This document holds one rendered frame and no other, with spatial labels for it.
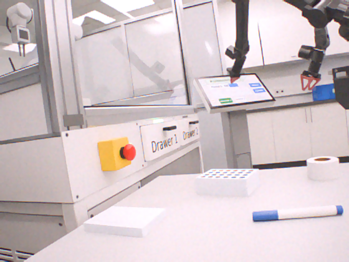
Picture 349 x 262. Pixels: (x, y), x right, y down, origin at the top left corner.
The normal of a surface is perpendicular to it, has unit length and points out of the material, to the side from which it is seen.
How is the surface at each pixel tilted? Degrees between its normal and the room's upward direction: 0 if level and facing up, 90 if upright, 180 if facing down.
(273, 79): 90
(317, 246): 0
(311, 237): 0
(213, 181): 90
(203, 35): 90
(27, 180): 90
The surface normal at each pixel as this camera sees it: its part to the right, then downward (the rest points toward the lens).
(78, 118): 0.93, -0.11
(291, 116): -0.29, 0.09
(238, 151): 0.29, 0.01
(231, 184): -0.58, 0.12
